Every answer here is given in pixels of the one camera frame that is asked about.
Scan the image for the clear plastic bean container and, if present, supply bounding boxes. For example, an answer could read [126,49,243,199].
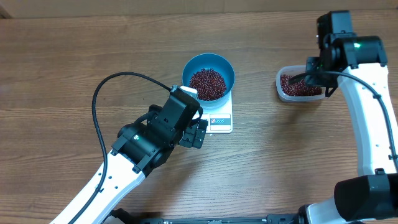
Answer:
[275,65,325,103]

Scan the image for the white digital kitchen scale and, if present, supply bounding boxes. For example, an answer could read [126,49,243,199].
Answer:
[187,91,233,134]

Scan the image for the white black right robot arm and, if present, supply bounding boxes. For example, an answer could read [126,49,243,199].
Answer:
[299,11,397,223]

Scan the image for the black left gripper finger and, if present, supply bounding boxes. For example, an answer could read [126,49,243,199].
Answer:
[192,119,208,149]
[179,124,199,148]

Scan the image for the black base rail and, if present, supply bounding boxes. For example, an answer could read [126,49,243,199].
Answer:
[102,207,309,224]

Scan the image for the teal bowl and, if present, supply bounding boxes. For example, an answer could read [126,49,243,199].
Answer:
[182,53,236,96]

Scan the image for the red beans in bowl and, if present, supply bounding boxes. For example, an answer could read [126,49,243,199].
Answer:
[189,68,227,101]

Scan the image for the red beans in container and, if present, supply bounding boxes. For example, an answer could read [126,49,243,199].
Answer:
[280,74,323,96]

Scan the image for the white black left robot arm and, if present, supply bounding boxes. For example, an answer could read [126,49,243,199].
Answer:
[52,105,172,224]

